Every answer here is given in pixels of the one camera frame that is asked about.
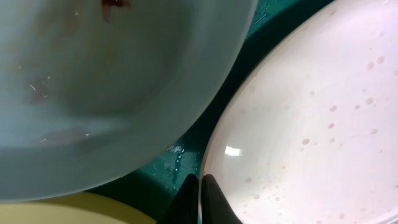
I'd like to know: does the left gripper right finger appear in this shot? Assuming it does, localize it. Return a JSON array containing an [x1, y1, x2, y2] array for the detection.
[[201, 174, 243, 224]]

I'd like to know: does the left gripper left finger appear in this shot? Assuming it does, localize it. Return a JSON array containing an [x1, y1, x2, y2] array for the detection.
[[157, 174, 199, 224]]

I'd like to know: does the white plate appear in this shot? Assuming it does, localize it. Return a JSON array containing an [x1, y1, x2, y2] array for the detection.
[[202, 0, 397, 224]]

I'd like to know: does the light blue plate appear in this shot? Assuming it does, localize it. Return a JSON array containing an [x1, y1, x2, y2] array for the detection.
[[1, 0, 257, 202]]

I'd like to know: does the teal plastic tray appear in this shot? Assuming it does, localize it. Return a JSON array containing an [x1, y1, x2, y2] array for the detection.
[[90, 0, 331, 221]]

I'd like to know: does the yellow plate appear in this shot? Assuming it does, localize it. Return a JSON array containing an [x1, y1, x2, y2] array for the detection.
[[1, 192, 156, 224]]

